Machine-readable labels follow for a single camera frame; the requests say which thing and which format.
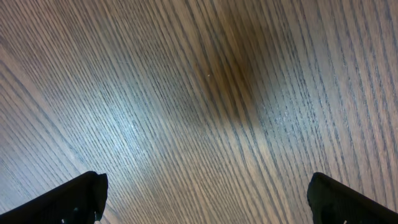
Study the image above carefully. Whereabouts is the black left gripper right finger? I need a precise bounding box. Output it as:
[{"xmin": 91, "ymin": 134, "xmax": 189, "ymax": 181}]
[{"xmin": 307, "ymin": 172, "xmax": 397, "ymax": 224}]

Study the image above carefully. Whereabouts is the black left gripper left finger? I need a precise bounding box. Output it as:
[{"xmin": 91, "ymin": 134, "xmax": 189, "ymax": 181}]
[{"xmin": 1, "ymin": 171, "xmax": 108, "ymax": 224}]

